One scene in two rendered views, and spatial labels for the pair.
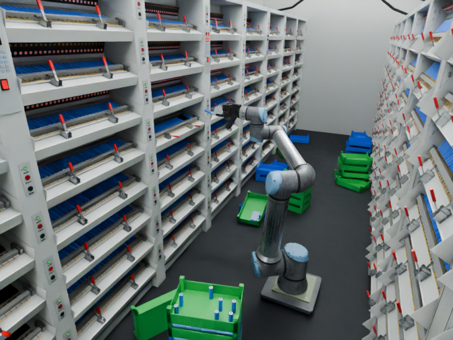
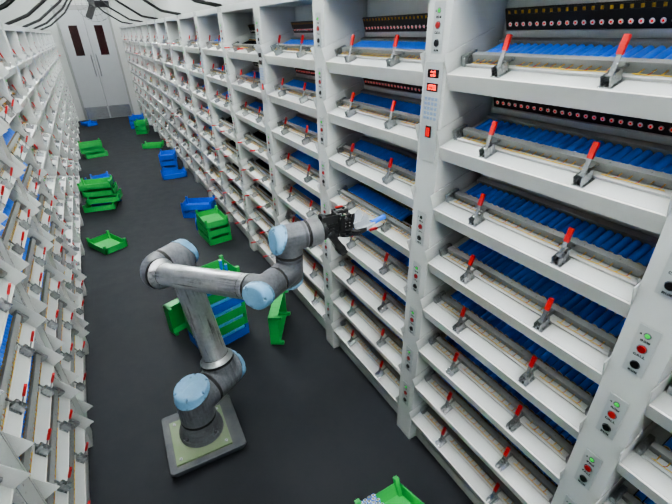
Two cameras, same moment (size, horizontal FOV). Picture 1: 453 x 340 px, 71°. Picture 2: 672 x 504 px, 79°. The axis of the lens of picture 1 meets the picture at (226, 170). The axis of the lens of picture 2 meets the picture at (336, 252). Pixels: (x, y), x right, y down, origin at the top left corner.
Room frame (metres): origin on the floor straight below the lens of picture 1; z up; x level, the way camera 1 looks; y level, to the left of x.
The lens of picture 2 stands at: (2.82, -1.01, 1.65)
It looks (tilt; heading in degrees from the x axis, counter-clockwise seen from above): 29 degrees down; 128
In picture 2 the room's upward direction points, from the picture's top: 1 degrees counter-clockwise
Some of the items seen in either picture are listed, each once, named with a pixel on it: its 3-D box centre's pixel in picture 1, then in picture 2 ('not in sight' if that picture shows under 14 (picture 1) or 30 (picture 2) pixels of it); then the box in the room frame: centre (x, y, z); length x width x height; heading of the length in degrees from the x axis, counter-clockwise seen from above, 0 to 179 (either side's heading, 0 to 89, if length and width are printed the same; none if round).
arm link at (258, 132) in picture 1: (258, 131); (287, 269); (1.98, -0.20, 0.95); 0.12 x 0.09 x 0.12; 99
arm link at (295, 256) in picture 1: (293, 260); (195, 398); (1.57, -0.42, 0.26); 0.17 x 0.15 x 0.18; 99
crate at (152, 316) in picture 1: (160, 312); (279, 315); (1.31, 0.35, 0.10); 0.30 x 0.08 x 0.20; 125
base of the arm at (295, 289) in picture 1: (292, 277); (200, 421); (1.57, -0.43, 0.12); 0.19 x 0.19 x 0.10
